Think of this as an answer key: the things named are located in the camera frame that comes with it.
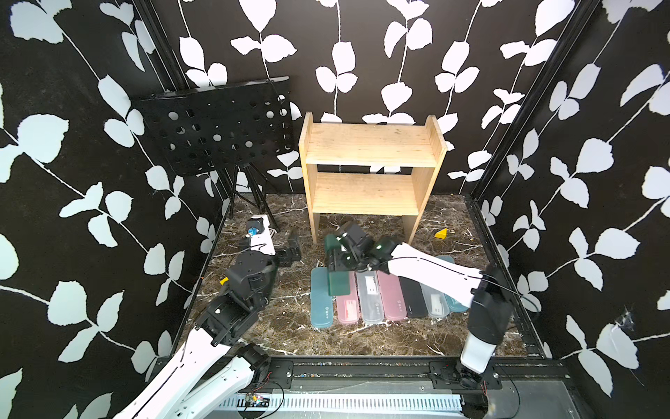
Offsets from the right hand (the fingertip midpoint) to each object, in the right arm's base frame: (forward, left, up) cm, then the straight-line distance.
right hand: (329, 259), depth 80 cm
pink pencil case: (-5, -22, -15) cm, 27 cm away
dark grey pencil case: (-8, -29, -15) cm, 33 cm away
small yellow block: (+21, -45, -15) cm, 52 cm away
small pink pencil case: (-9, -6, -15) cm, 18 cm away
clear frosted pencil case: (-6, -14, -15) cm, 21 cm away
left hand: (-1, +12, +18) cm, 22 cm away
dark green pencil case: (-6, -3, -3) cm, 8 cm away
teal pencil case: (-8, +3, -16) cm, 18 cm away
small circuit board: (-36, +19, -18) cm, 44 cm away
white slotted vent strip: (-36, -8, -17) cm, 40 cm away
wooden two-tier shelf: (+49, -15, -4) cm, 51 cm away
